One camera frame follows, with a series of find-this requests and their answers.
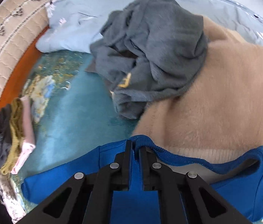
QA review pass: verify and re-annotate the blue snoopy sweatshirt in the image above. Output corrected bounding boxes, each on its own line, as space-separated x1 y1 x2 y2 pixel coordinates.
21 135 263 223

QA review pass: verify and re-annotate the pink folded garment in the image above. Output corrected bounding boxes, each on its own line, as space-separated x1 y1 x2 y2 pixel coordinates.
11 96 36 175

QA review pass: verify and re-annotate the teal floral bed blanket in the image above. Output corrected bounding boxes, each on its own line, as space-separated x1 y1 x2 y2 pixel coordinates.
10 51 137 212

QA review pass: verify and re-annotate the beige fuzzy sweater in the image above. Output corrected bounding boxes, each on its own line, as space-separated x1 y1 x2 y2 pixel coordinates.
133 18 263 163

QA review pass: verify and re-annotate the olive knitted folded sweater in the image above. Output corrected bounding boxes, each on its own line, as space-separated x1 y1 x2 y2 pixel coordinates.
0 98 24 175

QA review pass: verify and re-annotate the dark grey folded garment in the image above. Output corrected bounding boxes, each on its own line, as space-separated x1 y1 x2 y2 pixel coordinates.
0 104 12 168

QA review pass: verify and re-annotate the grey crumpled sweatshirt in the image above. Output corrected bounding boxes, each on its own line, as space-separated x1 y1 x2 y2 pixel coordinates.
90 0 208 119

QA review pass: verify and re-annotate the light blue floral pillow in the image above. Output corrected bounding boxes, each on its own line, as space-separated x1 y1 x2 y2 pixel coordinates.
36 0 263 53

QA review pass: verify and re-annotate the orange wooden bed frame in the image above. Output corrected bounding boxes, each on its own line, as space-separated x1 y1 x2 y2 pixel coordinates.
0 26 48 109

